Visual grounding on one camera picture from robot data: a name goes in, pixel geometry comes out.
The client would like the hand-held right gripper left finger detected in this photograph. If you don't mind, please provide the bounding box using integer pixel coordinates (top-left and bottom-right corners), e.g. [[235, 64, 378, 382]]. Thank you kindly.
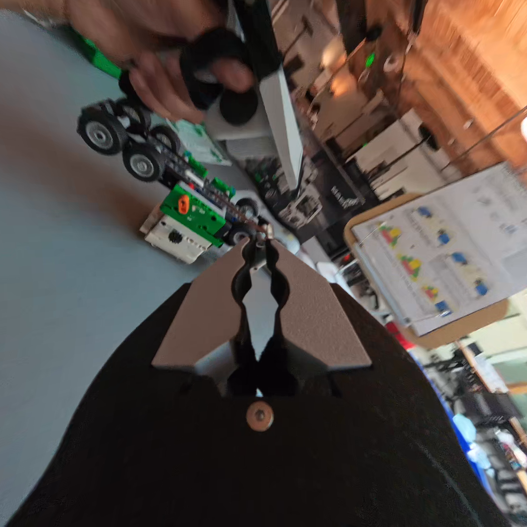
[[152, 237, 253, 388]]

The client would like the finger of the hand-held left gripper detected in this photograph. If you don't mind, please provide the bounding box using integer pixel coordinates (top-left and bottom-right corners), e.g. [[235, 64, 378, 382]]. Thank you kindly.
[[259, 67, 304, 191]]

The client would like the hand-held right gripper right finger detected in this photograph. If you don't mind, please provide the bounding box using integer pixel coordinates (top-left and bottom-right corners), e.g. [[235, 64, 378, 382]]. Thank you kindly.
[[265, 240, 373, 375]]

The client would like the lego truck model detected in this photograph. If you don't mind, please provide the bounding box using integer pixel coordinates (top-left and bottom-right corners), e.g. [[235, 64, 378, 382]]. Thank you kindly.
[[76, 97, 272, 264]]

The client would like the black lego set box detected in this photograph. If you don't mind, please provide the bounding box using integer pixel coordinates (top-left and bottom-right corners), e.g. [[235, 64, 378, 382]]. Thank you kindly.
[[243, 156, 365, 244]]

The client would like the lego instruction booklet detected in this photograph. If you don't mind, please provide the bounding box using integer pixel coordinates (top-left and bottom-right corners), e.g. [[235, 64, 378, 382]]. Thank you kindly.
[[165, 119, 233, 167]]

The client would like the person's left hand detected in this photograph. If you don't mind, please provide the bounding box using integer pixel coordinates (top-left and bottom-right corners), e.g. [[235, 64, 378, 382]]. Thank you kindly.
[[66, 0, 255, 125]]

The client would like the white cabinet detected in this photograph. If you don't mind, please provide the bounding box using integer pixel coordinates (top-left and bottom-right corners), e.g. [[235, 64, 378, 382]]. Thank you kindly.
[[350, 109, 451, 199]]

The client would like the wooden board with printed sheets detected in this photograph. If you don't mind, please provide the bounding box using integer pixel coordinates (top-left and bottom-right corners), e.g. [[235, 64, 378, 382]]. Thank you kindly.
[[344, 162, 527, 351]]

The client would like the green flat object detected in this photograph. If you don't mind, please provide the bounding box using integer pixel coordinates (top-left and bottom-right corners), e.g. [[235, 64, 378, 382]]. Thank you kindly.
[[76, 35, 124, 80]]

